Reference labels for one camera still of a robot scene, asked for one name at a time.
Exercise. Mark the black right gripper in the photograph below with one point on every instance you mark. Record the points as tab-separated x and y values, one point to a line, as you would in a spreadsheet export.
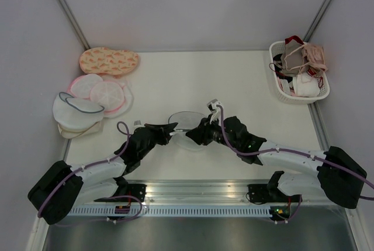
201	134

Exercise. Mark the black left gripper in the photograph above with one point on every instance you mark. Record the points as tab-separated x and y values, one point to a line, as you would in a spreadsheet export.
162	130

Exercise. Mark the white mesh blue-trimmed laundry bag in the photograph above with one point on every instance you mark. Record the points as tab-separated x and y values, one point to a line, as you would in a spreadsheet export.
186	121

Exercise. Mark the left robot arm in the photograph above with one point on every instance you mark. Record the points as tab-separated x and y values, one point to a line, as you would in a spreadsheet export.
119	164

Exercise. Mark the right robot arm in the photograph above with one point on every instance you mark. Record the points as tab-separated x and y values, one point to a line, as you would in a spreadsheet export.
333	173

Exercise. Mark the pink-trimmed white mesh laundry bag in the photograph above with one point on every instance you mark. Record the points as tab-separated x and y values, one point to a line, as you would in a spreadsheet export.
114	94

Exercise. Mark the orange carrot print laundry bag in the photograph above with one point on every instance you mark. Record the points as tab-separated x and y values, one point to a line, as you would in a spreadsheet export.
103	60

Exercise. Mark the beige cloth bag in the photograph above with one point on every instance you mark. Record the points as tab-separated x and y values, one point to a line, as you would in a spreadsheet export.
81	131

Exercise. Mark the white plastic basket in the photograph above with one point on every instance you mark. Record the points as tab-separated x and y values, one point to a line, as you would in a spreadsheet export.
298	72

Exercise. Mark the pile of bras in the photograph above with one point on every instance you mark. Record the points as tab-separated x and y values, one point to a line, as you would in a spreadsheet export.
301	63

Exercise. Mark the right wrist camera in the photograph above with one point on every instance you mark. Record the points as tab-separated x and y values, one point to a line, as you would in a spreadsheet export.
215	107

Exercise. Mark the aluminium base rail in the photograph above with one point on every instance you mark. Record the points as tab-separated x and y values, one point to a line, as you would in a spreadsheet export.
193	189

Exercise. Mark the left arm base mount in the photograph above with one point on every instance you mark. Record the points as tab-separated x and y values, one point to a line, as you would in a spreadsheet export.
136	190

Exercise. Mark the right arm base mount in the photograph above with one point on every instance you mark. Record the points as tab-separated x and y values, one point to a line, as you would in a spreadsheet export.
260	194

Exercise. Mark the white slotted cable duct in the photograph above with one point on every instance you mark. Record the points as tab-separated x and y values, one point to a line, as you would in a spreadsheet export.
174	211

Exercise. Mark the left aluminium corner post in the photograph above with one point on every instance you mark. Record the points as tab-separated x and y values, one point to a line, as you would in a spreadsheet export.
68	13

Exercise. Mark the aluminium corner post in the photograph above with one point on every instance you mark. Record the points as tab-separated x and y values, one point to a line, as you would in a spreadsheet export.
68	13
317	19

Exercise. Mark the right aluminium corner post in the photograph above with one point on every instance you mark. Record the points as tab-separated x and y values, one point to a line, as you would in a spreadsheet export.
317	19

